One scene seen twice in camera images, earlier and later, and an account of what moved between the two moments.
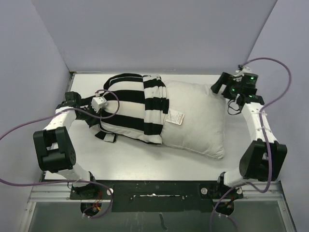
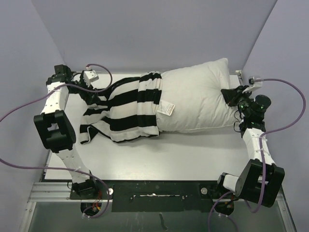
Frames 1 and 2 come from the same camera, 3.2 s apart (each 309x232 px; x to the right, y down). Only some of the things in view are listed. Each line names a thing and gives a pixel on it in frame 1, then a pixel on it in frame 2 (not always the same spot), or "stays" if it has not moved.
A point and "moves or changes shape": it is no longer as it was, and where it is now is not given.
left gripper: x=93 y=121 -> x=91 y=98
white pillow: x=195 y=120 -> x=191 y=99
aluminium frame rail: x=52 y=193 stays
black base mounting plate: x=156 y=195 stays
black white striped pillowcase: x=136 y=108 moves or changes shape
